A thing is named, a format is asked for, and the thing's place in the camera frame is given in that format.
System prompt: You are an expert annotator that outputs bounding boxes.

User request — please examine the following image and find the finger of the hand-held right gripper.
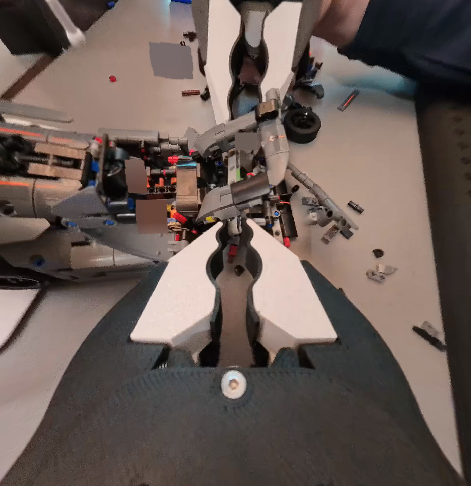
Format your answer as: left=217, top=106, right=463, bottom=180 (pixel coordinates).
left=191, top=0, right=243, bottom=124
left=259, top=0, right=323, bottom=105

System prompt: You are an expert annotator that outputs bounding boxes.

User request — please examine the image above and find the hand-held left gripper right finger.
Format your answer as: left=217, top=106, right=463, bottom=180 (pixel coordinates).
left=248, top=219, right=338, bottom=366

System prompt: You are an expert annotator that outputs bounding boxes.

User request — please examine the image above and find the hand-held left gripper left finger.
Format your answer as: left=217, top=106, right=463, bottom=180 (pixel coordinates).
left=130, top=221, right=224, bottom=366

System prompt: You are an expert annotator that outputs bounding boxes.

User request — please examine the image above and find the grey lego car model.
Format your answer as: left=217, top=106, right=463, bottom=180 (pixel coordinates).
left=0, top=89, right=298, bottom=291

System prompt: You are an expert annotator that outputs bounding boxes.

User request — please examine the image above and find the grey lego panel strip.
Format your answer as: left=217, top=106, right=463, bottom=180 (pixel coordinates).
left=287, top=163, right=359, bottom=232

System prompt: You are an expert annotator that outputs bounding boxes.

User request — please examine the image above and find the person's right forearm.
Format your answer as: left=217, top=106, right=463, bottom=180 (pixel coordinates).
left=336, top=0, right=471, bottom=93

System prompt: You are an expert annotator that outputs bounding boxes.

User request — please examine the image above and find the pile of loose lego parts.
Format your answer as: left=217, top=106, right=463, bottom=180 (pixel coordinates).
left=294, top=42, right=326, bottom=100

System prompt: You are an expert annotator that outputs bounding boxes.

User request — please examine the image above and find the black lego wheel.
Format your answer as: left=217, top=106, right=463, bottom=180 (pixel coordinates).
left=283, top=106, right=323, bottom=145

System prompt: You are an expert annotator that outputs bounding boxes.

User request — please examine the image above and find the dark red-striped lego tile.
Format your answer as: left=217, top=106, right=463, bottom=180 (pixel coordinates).
left=337, top=89, right=361, bottom=112

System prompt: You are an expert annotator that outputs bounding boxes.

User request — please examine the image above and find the grey lego connector assembly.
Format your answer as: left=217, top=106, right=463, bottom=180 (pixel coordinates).
left=302, top=195, right=320, bottom=224

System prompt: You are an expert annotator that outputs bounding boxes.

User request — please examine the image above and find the person's right hand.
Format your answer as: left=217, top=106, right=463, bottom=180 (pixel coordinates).
left=312, top=0, right=370, bottom=49

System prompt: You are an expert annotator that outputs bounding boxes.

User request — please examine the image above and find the white rounded mat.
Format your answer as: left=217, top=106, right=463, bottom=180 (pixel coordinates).
left=0, top=289, right=44, bottom=355

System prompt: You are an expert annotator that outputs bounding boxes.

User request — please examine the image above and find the dark perforated panel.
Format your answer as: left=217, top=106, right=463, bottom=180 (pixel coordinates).
left=414, top=85, right=471, bottom=479

